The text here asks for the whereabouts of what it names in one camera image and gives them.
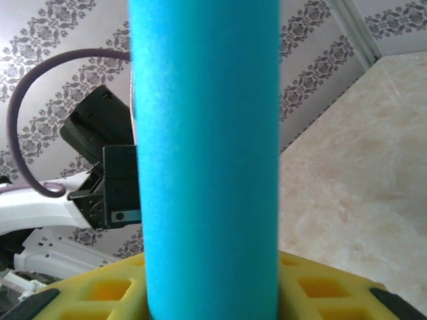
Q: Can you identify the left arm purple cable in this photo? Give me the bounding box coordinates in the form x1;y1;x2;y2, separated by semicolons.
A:
5;48;133;199

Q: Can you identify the blue paper sheet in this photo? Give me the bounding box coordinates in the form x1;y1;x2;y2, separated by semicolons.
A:
128;0;283;319

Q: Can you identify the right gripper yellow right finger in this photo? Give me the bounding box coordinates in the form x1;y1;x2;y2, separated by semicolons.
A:
279;251;427;320

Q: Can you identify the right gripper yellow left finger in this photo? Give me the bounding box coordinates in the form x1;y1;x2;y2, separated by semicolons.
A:
0;251;149;320

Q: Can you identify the aluminium frame post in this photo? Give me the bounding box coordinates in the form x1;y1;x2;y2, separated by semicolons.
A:
328;0;383;69

